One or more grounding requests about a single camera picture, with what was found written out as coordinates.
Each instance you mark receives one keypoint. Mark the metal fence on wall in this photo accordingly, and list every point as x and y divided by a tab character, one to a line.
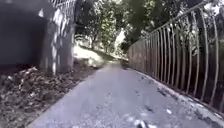
63	5

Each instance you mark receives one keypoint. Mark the grey concrete wall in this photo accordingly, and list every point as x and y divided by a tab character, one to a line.
56	40

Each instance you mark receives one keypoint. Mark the wood of green trees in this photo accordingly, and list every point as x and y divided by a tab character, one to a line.
110	23

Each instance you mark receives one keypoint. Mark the grey asphalt path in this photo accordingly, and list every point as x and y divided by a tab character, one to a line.
113	96

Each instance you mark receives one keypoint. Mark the metal bar railing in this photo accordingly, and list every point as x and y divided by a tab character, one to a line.
173	56

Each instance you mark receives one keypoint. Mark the sunlit grass slope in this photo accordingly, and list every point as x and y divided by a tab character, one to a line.
87	55

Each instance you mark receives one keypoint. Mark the leaf-covered ground strip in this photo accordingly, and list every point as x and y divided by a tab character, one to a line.
30	90

